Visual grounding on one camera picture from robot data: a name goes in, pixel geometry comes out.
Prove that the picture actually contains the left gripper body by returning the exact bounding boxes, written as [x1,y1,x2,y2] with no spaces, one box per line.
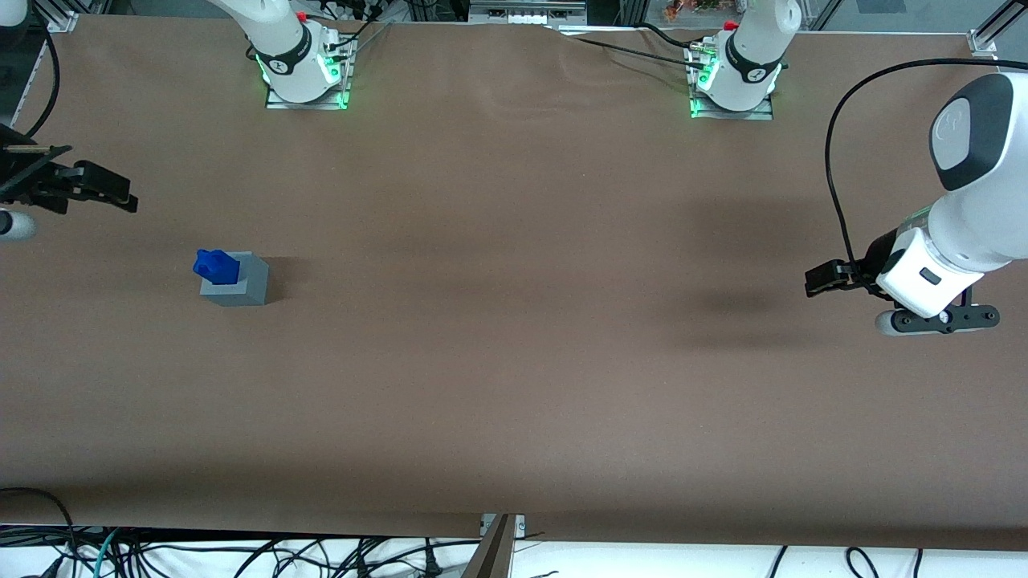
[863,227,985,319]

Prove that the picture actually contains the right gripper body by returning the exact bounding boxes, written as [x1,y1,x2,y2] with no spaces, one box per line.
[0,124,75,201]

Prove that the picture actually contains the blue plastic insert part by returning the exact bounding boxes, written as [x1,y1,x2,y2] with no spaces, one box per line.
[194,248,241,286]

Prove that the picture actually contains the gray square base block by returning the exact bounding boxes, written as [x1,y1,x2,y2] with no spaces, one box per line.
[199,252,270,307]

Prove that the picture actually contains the brown table cover sheet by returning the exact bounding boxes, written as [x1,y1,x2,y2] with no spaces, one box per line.
[0,14,1028,553]

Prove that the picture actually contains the white socket strip rack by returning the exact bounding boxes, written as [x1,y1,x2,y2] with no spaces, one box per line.
[468,0,589,25]

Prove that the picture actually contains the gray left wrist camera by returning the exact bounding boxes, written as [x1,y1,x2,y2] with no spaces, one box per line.
[874,303,1001,337]

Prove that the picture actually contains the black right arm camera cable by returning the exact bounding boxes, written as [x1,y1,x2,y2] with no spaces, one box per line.
[24,20,61,141]

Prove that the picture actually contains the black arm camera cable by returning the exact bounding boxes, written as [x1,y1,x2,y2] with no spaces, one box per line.
[24,20,61,141]
[825,58,1028,278]

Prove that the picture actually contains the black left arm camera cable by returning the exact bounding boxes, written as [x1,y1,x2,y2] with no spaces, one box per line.
[825,58,1028,278]

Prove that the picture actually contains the thick black base cable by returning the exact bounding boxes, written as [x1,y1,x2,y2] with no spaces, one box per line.
[634,22,701,49]

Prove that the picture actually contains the thin black base cable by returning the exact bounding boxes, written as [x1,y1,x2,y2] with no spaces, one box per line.
[562,34,708,67]

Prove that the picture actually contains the long black looped cable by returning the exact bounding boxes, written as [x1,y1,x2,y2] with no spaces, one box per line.
[0,486,81,578]

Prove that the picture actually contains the teal cable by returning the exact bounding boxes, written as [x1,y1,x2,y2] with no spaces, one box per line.
[90,527,123,578]

